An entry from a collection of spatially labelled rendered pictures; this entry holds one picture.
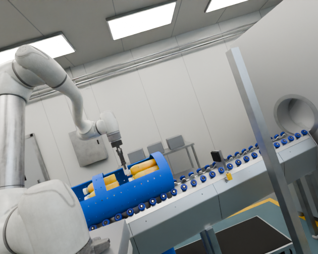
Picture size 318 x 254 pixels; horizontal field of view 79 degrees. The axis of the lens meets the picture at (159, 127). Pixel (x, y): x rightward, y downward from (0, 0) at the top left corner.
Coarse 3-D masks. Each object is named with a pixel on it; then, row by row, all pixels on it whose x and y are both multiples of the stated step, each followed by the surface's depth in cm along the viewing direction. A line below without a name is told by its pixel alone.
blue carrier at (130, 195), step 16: (144, 160) 140; (160, 160) 124; (96, 176) 120; (128, 176) 141; (144, 176) 117; (160, 176) 119; (80, 192) 131; (96, 192) 111; (112, 192) 112; (128, 192) 114; (144, 192) 117; (160, 192) 122; (96, 208) 108; (112, 208) 112; (128, 208) 118; (96, 224) 115
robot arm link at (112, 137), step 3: (114, 132) 125; (117, 132) 126; (108, 135) 126; (111, 135) 125; (114, 135) 125; (117, 135) 126; (120, 135) 128; (108, 138) 127; (111, 138) 125; (114, 138) 125; (117, 138) 126; (120, 138) 127; (111, 141) 125; (114, 141) 126
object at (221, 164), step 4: (212, 152) 147; (216, 152) 142; (220, 152) 142; (212, 156) 149; (216, 156) 143; (220, 156) 141; (216, 160) 145; (220, 160) 142; (224, 160) 142; (216, 164) 150; (220, 164) 145; (224, 164) 141; (224, 168) 141
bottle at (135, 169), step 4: (148, 160) 133; (152, 160) 132; (136, 164) 131; (140, 164) 130; (144, 164) 130; (148, 164) 130; (152, 164) 130; (156, 164) 131; (132, 168) 128; (136, 168) 128; (140, 168) 128; (144, 168) 129; (132, 172) 127; (136, 172) 127
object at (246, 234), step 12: (228, 228) 201; (240, 228) 194; (252, 228) 188; (264, 228) 182; (228, 240) 183; (240, 240) 178; (252, 240) 173; (264, 240) 168; (276, 240) 163; (288, 240) 159; (180, 252) 190; (192, 252) 184; (204, 252) 178; (228, 252) 168; (240, 252) 164; (252, 252) 159; (264, 252) 155; (276, 252) 154; (288, 252) 159
